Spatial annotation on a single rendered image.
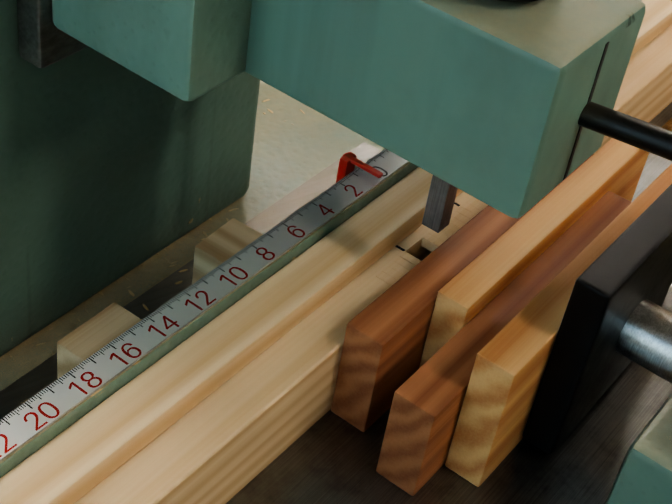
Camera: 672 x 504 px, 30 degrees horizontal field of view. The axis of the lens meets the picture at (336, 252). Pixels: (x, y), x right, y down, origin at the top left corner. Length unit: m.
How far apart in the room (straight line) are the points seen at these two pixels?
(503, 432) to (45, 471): 0.18
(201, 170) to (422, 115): 0.27
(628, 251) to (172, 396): 0.18
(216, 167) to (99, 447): 0.32
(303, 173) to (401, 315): 0.33
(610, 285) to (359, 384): 0.11
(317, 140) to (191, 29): 0.36
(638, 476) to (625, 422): 0.09
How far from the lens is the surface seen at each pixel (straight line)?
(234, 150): 0.74
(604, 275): 0.47
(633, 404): 0.56
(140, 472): 0.44
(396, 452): 0.49
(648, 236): 0.49
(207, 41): 0.49
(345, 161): 0.55
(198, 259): 0.68
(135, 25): 0.51
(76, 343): 0.62
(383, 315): 0.49
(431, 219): 0.53
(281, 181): 0.80
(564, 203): 0.56
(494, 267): 0.52
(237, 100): 0.71
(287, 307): 0.49
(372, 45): 0.47
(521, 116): 0.45
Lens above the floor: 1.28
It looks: 40 degrees down
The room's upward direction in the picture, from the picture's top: 10 degrees clockwise
